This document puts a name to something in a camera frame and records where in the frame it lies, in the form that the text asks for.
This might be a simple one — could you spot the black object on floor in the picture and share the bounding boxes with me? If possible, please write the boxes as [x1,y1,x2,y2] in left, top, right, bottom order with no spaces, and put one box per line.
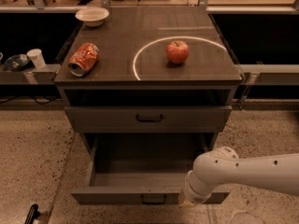
[24,203,40,224]

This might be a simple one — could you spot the black cable under shelf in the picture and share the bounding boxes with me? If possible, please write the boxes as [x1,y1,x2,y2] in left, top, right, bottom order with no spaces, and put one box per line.
[0,95,62,105]

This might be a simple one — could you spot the red apple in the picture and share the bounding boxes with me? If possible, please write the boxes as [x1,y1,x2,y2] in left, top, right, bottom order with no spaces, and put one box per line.
[165,40,189,64]

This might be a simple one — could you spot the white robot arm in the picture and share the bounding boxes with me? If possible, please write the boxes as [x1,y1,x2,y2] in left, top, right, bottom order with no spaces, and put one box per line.
[178,147,299,207]

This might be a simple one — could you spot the dark blue bowl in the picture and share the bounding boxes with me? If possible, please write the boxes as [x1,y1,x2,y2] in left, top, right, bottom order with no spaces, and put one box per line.
[4,54,30,72]

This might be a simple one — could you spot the closed grey top drawer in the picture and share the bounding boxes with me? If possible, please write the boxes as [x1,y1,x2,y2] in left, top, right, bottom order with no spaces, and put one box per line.
[65,105,232,133]

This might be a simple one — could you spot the white paper cup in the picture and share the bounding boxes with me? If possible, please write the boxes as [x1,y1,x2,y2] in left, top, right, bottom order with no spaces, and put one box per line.
[27,49,46,68]

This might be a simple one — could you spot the grey drawer cabinet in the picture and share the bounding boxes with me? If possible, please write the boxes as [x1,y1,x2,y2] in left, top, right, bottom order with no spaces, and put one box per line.
[55,7,242,147]

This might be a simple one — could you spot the grey drawer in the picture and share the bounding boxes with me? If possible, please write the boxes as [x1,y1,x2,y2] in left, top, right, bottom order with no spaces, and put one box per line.
[71,133,231,206]
[65,105,232,133]

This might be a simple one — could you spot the crushed orange soda can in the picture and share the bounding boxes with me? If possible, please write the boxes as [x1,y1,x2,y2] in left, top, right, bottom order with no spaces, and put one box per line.
[68,43,99,77]

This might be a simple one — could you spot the white bowl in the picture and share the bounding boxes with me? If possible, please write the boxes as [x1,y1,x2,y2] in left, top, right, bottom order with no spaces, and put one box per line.
[75,7,109,27]

